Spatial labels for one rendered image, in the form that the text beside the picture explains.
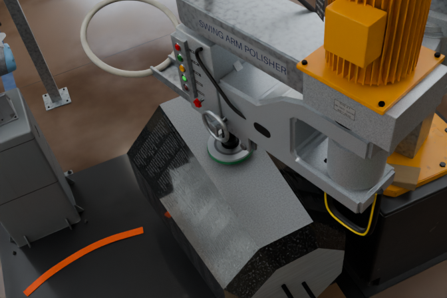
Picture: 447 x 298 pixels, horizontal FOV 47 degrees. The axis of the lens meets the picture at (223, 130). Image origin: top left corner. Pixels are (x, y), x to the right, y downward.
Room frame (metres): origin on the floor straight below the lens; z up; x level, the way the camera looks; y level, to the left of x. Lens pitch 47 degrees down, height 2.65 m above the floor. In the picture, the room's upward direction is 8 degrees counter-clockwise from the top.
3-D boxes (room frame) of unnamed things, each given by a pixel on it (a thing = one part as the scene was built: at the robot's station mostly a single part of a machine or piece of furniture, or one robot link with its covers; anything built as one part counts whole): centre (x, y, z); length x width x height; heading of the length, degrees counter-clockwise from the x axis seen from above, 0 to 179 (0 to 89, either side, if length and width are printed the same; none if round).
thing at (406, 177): (1.33, -0.72, 0.80); 0.20 x 0.10 x 0.05; 59
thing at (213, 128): (1.40, 0.00, 1.22); 0.15 x 0.10 x 0.15; 37
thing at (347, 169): (1.04, -0.42, 1.37); 0.19 x 0.19 x 0.20
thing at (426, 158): (1.54, -0.83, 0.76); 0.49 x 0.49 x 0.05; 17
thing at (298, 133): (1.25, -0.25, 1.33); 0.74 x 0.23 x 0.49; 37
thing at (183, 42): (1.56, 0.11, 1.39); 0.08 x 0.03 x 0.28; 37
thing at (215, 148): (1.57, -0.02, 0.90); 0.21 x 0.21 x 0.01
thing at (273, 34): (1.29, -0.23, 1.64); 0.96 x 0.25 x 0.17; 37
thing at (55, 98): (3.11, 1.28, 0.54); 0.20 x 0.20 x 1.09; 17
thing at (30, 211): (2.02, 1.23, 0.43); 0.50 x 0.50 x 0.85; 19
